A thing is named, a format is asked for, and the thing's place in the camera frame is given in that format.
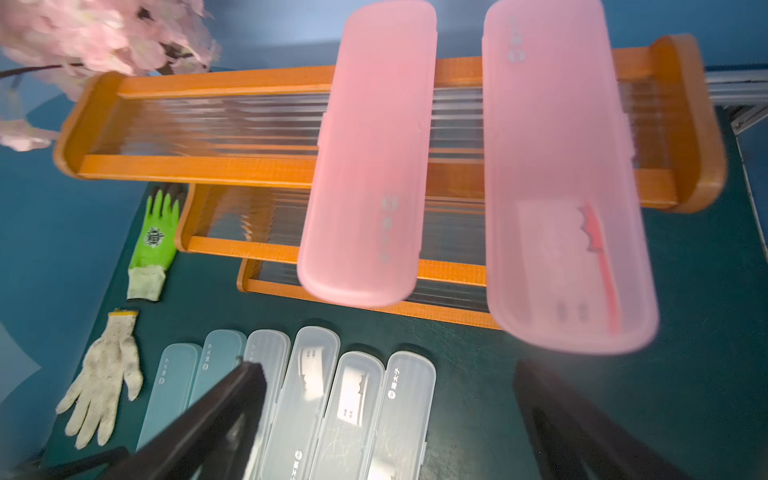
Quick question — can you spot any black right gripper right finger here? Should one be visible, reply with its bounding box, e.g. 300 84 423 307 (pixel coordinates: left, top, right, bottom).
513 360 689 479

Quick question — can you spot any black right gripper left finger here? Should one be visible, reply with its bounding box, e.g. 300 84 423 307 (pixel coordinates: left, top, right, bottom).
102 362 267 479

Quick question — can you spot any clear pencil case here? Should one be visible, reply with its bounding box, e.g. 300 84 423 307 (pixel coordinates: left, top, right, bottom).
310 351 385 479
257 326 340 479
244 329 291 479
366 351 436 479

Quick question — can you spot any pink pencil case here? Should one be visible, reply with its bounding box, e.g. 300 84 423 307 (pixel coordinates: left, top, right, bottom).
297 1 438 308
482 1 659 355

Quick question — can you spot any blue pencil case outer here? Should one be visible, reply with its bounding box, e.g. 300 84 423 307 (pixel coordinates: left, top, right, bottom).
136 343 202 451

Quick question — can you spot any blue pencil case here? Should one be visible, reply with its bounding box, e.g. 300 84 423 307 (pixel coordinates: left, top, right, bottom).
136 343 202 451
189 329 246 407

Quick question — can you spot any blue pencil case inner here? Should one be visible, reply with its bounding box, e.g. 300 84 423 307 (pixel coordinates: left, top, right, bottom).
189 329 246 407

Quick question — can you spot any orange three-tier shelf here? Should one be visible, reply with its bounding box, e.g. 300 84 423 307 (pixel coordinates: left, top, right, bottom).
53 35 727 329

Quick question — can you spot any white cotton glove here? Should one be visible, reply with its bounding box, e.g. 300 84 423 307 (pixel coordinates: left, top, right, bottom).
56 310 143 450

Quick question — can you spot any green work glove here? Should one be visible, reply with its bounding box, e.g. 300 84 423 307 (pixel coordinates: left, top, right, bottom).
126 186 183 302

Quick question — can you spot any pink cherry blossom tree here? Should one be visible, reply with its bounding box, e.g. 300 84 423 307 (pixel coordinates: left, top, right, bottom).
1 1 220 152

